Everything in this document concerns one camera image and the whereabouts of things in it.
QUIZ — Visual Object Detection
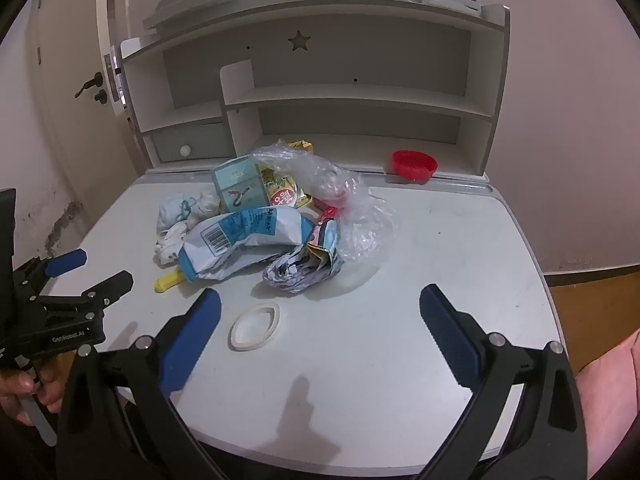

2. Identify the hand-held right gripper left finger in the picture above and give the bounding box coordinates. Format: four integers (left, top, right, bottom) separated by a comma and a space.
55, 289, 223, 480

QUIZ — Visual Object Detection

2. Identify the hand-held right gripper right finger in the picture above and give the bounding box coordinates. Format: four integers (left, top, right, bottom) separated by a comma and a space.
419, 284, 588, 480

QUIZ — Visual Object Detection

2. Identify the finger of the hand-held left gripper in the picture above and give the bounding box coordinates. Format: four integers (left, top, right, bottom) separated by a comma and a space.
14, 249, 88, 291
36, 270, 135, 319

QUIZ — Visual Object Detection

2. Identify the yellow snack packet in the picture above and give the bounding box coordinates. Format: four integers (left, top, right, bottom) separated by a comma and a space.
260, 140, 317, 211

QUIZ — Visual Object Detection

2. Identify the person's left hand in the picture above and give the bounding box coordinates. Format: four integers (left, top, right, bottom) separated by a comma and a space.
0, 355, 68, 428

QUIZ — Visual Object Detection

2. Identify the yellow plastic stick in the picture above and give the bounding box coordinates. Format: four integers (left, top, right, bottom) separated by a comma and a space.
154, 269, 189, 294

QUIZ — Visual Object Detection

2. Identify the white printed crumpled wrapper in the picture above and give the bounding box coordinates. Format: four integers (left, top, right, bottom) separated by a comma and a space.
154, 222, 189, 266

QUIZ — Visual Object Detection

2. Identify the crumpled white blue tissue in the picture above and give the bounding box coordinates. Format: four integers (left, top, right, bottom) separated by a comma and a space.
157, 185, 222, 234

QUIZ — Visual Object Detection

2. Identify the cream door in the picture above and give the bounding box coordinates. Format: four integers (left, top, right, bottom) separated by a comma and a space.
27, 0, 146, 211

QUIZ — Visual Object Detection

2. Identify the blue white snack bag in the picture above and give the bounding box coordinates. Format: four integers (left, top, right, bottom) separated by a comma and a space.
179, 207, 314, 286

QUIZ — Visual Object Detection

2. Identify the crumpled silver wrapper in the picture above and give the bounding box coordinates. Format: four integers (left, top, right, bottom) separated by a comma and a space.
264, 245, 346, 294

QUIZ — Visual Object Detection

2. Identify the clear plastic bag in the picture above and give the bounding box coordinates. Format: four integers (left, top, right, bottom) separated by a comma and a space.
252, 142, 399, 267

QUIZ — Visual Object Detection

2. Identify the teal paper carton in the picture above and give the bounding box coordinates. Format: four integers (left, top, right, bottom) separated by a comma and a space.
211, 156, 269, 214

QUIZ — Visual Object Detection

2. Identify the colourful foil wrapper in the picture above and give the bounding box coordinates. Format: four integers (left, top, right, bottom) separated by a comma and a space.
306, 212, 342, 266

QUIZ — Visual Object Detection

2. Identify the grey drawer with white knob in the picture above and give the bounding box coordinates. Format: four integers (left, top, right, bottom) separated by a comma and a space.
150, 120, 236, 164

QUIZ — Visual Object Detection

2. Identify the pink bed cover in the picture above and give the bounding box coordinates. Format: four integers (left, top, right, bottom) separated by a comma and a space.
575, 329, 640, 480

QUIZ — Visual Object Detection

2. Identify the red plastic bowl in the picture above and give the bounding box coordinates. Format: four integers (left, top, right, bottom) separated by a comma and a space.
384, 150, 439, 186

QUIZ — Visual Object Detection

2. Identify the red wrapper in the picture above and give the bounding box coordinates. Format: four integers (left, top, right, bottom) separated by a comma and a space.
315, 182, 352, 212

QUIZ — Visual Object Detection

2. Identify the grey flat board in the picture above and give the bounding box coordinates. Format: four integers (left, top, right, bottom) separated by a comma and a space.
142, 0, 241, 31

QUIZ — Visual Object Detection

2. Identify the white desk shelf unit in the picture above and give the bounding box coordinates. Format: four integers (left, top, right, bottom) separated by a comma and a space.
97, 0, 511, 186

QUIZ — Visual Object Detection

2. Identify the white tape ring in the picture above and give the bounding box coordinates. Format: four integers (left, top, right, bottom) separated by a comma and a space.
228, 302, 281, 352

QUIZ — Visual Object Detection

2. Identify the black door handle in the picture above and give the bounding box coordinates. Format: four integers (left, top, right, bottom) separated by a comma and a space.
74, 72, 109, 106

